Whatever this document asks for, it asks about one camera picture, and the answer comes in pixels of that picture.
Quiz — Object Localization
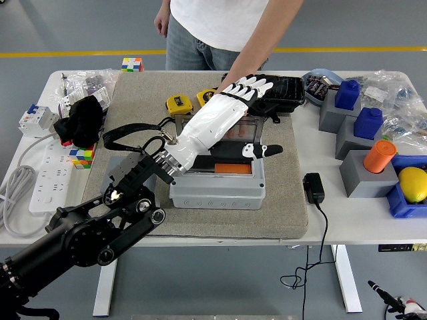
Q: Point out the yellow tape measure with strap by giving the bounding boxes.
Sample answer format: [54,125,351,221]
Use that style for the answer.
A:
[157,95,194,130]

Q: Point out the grey-brown foam mat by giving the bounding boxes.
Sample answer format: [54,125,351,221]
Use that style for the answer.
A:
[81,71,309,239]

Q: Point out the orange cylinder battery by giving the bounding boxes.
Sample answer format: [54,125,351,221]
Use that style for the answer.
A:
[214,163,252,174]
[362,139,398,174]

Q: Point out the blue bottle-shaped block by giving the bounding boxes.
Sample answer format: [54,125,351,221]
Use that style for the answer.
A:
[353,107,384,140]
[334,79,361,111]

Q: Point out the person's right hand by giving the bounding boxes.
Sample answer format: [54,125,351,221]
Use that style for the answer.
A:
[153,5,172,37]

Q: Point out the black power adapter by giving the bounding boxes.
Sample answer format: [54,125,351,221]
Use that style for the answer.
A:
[302,172,326,205]

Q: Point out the clear bag of screws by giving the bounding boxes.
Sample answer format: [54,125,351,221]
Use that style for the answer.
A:
[49,68,119,111]

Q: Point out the grey holder block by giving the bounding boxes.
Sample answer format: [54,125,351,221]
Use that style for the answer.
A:
[99,156,157,201]
[339,149,400,199]
[318,89,363,135]
[335,115,384,161]

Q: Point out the smoky transparent box lid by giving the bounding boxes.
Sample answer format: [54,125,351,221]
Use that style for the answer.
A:
[175,113,262,148]

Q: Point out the white table leg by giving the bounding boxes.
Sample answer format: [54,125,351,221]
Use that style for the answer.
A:
[92,256,120,317]
[330,245,364,314]

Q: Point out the white power strip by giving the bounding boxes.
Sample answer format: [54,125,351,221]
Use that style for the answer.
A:
[28,139,76,214]

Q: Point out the yellow lemon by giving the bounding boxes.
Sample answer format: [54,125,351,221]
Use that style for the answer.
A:
[398,167,427,204]

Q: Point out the white terminal module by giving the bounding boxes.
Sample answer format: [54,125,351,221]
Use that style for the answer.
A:
[59,86,111,116]

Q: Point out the black adapter cord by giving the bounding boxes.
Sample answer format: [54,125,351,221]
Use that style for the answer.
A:
[280,201,338,320]

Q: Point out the clear bag of small parts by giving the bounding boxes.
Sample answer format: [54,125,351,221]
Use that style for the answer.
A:
[382,99,427,147]
[359,69,418,107]

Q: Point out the light blue bowl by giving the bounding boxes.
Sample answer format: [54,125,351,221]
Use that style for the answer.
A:
[302,68,344,107]

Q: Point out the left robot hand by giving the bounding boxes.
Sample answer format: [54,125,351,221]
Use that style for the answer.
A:
[173,75,284,171]

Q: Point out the black cloth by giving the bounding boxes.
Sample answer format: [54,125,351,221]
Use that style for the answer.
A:
[53,95,105,149]

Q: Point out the black plastic tray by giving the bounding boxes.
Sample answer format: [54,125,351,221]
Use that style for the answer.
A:
[220,73,306,124]

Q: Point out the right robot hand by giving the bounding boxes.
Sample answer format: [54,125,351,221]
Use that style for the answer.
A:
[367,280,427,320]

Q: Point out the person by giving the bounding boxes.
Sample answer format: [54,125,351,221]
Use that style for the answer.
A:
[153,0,305,93]

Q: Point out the multicoloured puzzle cube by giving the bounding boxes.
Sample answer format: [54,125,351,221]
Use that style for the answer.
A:
[69,143,97,170]
[121,57,145,73]

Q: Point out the person's left hand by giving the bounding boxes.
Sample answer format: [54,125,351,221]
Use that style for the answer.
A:
[218,72,257,93]

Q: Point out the blue plastic bin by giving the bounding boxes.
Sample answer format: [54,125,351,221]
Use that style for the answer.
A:
[386,155,427,220]

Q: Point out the dark snack packets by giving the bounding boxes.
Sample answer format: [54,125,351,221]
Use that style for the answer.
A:
[306,75,330,99]

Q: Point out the black table control panel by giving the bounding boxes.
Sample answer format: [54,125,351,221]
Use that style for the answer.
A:
[378,243,427,253]

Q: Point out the grey plastic junction box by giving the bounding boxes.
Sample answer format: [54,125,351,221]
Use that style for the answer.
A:
[169,145,266,211]

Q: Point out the white blue circuit breaker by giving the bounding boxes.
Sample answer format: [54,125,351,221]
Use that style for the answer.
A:
[18,103,60,138]

